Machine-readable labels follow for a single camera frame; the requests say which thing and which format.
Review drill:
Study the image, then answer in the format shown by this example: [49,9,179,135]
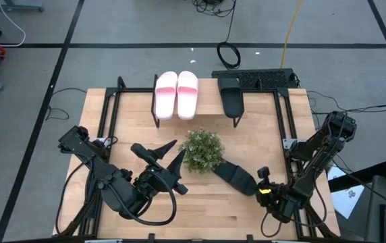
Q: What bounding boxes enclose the black slide sandal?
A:
[212,160,259,197]
[217,76,246,119]

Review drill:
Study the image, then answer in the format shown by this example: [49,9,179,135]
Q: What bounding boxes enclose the black aluminium rig frame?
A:
[53,76,341,241]

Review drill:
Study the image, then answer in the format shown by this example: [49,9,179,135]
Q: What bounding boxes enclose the thin black cable bundle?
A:
[307,90,386,115]

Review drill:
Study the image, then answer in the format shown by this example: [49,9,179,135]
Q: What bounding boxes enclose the black desk beam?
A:
[327,161,386,193]

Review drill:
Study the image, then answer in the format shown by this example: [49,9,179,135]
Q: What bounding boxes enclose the grey table foot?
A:
[0,0,45,13]

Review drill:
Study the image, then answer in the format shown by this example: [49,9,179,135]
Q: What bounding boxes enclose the white floor cable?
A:
[0,0,27,47]

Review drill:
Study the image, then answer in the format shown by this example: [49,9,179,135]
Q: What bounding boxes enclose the green potted plant black pot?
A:
[178,128,226,174]

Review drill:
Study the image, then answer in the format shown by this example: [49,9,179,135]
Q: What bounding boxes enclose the coiled black cable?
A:
[216,40,242,70]

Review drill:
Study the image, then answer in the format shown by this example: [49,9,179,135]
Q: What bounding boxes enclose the wooden shelf black legs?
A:
[151,73,247,128]

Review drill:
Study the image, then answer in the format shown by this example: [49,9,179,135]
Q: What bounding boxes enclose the black perforated computer case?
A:
[211,68,298,91]

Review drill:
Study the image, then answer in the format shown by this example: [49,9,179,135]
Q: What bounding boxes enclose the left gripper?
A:
[131,139,189,200]

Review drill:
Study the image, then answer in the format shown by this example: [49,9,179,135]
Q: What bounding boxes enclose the white paper sheet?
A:
[327,164,366,219]

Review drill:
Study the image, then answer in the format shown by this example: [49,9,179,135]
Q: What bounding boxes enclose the tangled black cables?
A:
[192,0,238,18]

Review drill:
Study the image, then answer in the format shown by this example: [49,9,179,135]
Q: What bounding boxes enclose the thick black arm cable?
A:
[55,161,91,236]

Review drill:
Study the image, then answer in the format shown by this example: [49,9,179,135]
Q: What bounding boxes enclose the pink slide sandal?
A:
[154,70,180,122]
[176,70,200,121]

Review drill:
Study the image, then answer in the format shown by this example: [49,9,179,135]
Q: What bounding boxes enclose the thin black floor cable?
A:
[45,87,88,122]

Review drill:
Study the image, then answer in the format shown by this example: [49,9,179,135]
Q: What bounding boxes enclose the yellow hanging cable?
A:
[279,0,304,69]

